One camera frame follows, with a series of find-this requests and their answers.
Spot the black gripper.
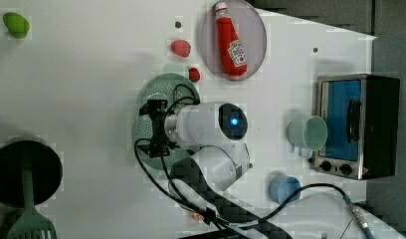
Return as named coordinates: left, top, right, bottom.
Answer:
left=138, top=100, right=176, bottom=158

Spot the mint green oval strainer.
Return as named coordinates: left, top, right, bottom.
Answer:
left=132, top=64, right=201, bottom=170

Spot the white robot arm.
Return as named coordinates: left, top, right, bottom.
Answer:
left=134, top=97, right=315, bottom=239

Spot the red toy strawberry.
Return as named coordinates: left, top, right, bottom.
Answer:
left=188, top=68, right=201, bottom=83

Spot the pink toy strawberry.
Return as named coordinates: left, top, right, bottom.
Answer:
left=170, top=40, right=191, bottom=58

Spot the red ketchup bottle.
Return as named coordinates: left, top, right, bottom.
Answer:
left=215, top=1, right=248, bottom=77

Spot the blue bowl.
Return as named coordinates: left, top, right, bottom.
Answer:
left=269, top=175, right=301, bottom=204

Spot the green spatula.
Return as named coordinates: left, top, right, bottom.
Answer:
left=7, top=148, right=58, bottom=239

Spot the mint green mug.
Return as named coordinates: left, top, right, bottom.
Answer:
left=288, top=116, right=327, bottom=157

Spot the black toaster oven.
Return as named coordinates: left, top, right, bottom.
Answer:
left=313, top=74, right=400, bottom=180

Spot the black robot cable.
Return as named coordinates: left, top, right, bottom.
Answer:
left=133, top=83, right=374, bottom=239

